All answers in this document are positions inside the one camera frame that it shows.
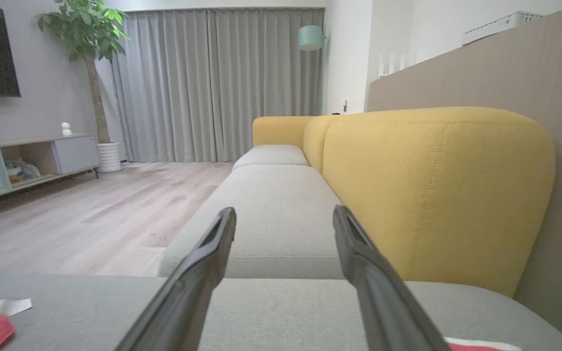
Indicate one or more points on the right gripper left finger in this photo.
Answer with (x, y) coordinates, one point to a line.
(190, 292)

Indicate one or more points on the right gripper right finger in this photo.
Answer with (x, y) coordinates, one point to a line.
(383, 302)

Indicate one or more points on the red shorts white trim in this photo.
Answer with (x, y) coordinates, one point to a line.
(471, 347)

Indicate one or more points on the wide grey sofa chaise seat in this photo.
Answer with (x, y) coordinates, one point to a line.
(281, 317)

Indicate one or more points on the long grey sofa seat cushion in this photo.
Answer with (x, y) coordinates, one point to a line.
(276, 204)

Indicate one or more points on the large yellow sofa backrest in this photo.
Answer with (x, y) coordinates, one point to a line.
(447, 195)

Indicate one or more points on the white ribbed plant pot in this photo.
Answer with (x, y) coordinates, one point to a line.
(109, 157)

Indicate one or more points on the small grey sofa seat cushion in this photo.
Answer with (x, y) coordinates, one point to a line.
(271, 155)

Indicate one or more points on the narrow yellow sofa backrest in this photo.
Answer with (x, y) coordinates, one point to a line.
(316, 144)

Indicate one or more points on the light grey cabinet door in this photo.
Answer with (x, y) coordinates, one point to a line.
(75, 155)

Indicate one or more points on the yellow sofa armrest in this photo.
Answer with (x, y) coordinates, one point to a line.
(278, 130)

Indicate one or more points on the low wooden tv cabinet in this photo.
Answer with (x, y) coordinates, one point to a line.
(32, 183)

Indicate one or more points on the small white figurine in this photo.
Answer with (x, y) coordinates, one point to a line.
(66, 129)

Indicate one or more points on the grey plush toy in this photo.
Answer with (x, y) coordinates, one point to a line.
(25, 170)

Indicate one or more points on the white slatted railing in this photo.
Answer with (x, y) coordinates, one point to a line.
(391, 63)

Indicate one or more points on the teal shade floor lamp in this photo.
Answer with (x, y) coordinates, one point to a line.
(310, 38)

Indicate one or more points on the green potted tree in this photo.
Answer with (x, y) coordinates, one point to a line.
(83, 29)

